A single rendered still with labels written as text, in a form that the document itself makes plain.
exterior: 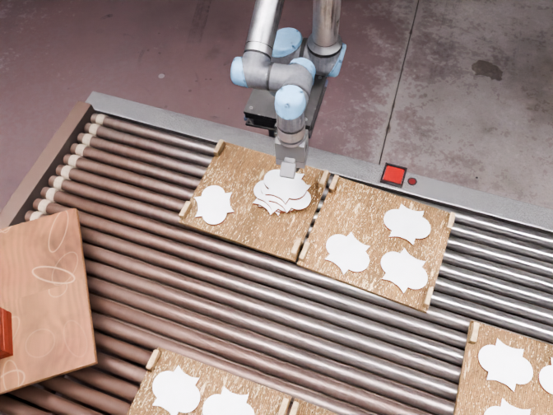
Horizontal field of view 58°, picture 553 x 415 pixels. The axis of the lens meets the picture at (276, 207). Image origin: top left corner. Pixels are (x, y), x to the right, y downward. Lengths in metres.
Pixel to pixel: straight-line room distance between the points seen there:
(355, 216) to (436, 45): 2.11
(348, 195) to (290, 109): 0.52
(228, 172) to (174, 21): 2.19
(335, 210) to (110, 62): 2.35
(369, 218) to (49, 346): 1.01
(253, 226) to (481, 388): 0.81
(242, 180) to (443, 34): 2.26
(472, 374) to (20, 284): 1.30
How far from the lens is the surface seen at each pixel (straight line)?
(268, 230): 1.63
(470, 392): 1.53
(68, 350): 1.52
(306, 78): 1.35
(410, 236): 1.63
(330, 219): 1.64
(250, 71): 1.37
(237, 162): 1.77
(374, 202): 1.69
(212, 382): 1.50
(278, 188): 1.64
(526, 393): 1.58
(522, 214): 1.81
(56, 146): 2.00
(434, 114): 3.19
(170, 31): 3.74
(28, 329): 1.59
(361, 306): 1.55
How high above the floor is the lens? 2.39
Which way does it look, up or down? 61 degrees down
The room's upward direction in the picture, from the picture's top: 6 degrees counter-clockwise
